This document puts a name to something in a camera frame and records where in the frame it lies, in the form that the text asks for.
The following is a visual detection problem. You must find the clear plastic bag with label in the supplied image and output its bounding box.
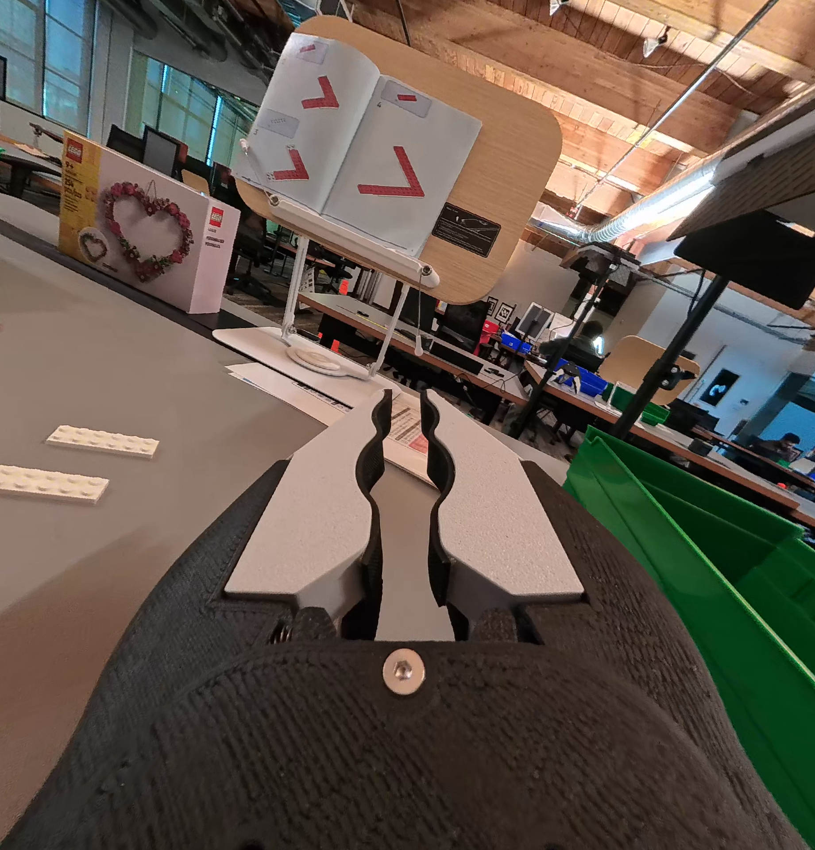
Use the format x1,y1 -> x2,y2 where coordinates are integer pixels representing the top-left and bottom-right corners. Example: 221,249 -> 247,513
224,362 -> 461,489

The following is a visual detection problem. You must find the black tripod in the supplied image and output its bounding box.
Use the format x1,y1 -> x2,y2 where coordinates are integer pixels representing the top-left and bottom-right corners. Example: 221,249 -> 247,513
507,242 -> 642,440

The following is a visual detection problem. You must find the lego box with heart picture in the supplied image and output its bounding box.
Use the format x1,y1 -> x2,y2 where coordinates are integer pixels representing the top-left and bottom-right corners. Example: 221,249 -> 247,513
57,131 -> 241,314

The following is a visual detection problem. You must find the open lego instruction booklet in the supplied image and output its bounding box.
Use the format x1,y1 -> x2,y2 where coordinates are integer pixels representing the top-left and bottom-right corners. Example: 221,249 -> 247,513
235,30 -> 483,256

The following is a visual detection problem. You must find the white long lego plate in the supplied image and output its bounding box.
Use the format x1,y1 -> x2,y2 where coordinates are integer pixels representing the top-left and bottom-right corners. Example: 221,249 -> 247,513
46,425 -> 160,460
0,463 -> 110,505

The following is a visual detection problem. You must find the silver air duct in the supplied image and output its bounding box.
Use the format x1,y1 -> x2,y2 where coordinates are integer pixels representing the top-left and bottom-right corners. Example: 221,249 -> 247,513
533,178 -> 722,252

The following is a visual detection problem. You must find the dark wall picture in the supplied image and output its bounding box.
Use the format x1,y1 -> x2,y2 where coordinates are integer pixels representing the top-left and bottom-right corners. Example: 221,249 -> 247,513
699,368 -> 741,406

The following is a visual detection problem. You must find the small green background bin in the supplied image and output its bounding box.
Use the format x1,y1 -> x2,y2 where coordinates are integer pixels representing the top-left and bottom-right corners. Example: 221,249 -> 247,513
610,385 -> 671,427

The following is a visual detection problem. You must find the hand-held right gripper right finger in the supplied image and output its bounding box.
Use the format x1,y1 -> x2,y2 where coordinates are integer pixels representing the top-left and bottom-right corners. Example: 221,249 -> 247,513
421,390 -> 585,633

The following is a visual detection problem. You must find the background wooden desk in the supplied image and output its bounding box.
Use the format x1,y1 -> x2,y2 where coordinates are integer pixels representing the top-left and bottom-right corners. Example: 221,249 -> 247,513
298,292 -> 529,407

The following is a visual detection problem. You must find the black stand pole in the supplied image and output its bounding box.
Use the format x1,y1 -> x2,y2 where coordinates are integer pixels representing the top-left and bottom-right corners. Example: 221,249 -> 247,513
610,272 -> 731,440

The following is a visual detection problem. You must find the grey overhead panel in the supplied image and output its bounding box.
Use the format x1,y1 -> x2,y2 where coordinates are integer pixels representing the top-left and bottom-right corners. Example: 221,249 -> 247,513
666,80 -> 815,241

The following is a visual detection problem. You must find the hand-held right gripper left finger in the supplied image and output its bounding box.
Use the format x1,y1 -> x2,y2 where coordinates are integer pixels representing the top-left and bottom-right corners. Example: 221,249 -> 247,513
224,390 -> 393,638

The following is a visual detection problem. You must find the black mounted box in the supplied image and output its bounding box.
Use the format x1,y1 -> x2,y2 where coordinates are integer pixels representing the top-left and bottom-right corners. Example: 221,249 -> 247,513
673,211 -> 815,311

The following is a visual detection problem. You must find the black computer monitor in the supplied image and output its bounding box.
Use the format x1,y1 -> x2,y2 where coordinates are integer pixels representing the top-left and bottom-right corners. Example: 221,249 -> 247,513
142,126 -> 183,178
106,124 -> 143,162

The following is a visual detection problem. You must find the large green plastic bin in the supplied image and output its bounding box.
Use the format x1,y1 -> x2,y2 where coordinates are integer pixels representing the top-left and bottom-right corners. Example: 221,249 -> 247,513
563,425 -> 815,850

